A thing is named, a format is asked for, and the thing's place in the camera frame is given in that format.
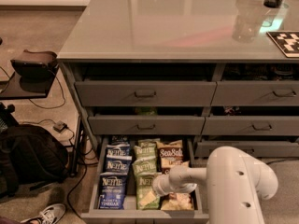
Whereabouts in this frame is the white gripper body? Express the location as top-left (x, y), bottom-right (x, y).
top-left (152, 165), bottom-right (198, 197)

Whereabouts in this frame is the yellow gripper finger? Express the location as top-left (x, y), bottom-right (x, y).
top-left (138, 190), bottom-right (157, 206)

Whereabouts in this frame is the green jalapeno chip bag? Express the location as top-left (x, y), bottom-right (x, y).
top-left (135, 174), bottom-right (160, 210)

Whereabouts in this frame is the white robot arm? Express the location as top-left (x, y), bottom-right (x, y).
top-left (139, 147), bottom-right (278, 224)

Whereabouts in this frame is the front brown sea salt bag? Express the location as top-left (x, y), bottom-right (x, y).
top-left (161, 193), bottom-right (193, 211)

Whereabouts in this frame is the brown sea salt bag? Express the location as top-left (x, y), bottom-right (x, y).
top-left (161, 193), bottom-right (193, 211)
top-left (157, 140), bottom-right (184, 169)

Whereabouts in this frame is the back brown sea salt bag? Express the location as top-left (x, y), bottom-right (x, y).
top-left (157, 140), bottom-right (184, 169)

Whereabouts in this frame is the middle green chip bag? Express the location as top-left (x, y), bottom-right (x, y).
top-left (133, 157), bottom-right (157, 175)

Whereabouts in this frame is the open bottom left drawer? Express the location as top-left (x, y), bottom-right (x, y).
top-left (81, 136), bottom-right (208, 224)

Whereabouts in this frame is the front blue Kettle chip bag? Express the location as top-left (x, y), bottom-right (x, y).
top-left (99, 172), bottom-right (127, 210)

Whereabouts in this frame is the back green chip bag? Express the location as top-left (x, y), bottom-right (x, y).
top-left (134, 139), bottom-right (159, 159)

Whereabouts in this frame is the bottom right grey drawer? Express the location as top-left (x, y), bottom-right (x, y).
top-left (194, 141), bottom-right (299, 158)

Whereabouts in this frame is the grey drawer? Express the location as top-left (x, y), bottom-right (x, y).
top-left (75, 80), bottom-right (216, 107)
top-left (202, 116), bottom-right (299, 136)
top-left (194, 141), bottom-right (299, 158)
top-left (88, 115), bottom-right (205, 135)
top-left (211, 80), bottom-right (299, 106)

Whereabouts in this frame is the middle blue Kettle chip bag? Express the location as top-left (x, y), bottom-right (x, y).
top-left (105, 155), bottom-right (132, 174)

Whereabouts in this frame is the middle right grey drawer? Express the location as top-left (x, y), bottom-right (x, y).
top-left (202, 116), bottom-right (299, 136)

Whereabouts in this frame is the rearmost dark blue chip bag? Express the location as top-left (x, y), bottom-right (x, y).
top-left (111, 136), bottom-right (129, 145)

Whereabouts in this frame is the middle left grey drawer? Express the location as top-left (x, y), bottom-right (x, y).
top-left (88, 115), bottom-right (205, 135)

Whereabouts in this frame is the top left grey drawer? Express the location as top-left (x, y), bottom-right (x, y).
top-left (75, 80), bottom-right (216, 107)

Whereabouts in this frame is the top right grey drawer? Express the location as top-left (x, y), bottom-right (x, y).
top-left (211, 80), bottom-right (299, 106)

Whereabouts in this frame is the grey counter cabinet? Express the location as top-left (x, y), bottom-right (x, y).
top-left (59, 0), bottom-right (299, 152)

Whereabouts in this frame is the white sneaker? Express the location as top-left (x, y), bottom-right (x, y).
top-left (21, 203), bottom-right (66, 224)

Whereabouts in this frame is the black power adapter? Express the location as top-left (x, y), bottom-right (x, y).
top-left (53, 121), bottom-right (67, 133)

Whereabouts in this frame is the black backpack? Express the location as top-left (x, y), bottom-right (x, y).
top-left (0, 124), bottom-right (68, 197)

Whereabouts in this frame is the black device on side table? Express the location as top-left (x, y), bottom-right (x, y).
top-left (11, 49), bottom-right (58, 80)

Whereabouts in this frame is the black white marker board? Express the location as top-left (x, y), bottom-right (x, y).
top-left (267, 31), bottom-right (299, 58)

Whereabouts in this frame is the black floor cable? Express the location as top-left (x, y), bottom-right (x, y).
top-left (65, 131), bottom-right (94, 219)

